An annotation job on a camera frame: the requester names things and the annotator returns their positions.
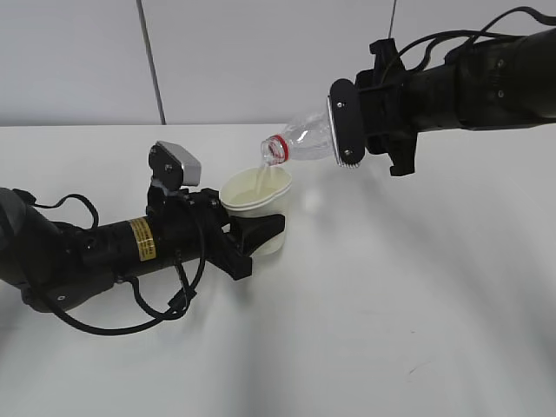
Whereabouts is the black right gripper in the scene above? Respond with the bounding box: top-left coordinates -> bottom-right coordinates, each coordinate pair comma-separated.
355,38 -> 418,176

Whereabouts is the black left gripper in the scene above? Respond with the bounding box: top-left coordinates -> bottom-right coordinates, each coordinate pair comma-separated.
146,187 -> 286,280

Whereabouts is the white paper cup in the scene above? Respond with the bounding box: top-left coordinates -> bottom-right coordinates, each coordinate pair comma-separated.
219,168 -> 293,255

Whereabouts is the clear plastic water bottle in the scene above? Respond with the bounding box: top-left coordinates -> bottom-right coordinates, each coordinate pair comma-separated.
261,109 -> 334,166

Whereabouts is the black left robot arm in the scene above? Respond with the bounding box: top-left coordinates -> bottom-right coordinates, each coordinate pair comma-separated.
1,188 -> 286,313

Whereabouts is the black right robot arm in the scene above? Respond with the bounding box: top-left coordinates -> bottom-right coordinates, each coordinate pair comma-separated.
355,30 -> 555,176

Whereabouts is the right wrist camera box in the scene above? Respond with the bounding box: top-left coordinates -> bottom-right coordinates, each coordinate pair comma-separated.
327,78 -> 366,169

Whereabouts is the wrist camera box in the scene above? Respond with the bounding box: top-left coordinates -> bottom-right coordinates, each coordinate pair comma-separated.
149,141 -> 202,191
327,78 -> 366,169

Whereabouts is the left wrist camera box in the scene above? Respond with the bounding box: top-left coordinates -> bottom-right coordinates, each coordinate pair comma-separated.
149,141 -> 202,191

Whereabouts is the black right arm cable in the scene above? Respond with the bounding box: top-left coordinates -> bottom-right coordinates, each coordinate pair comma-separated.
397,5 -> 556,70

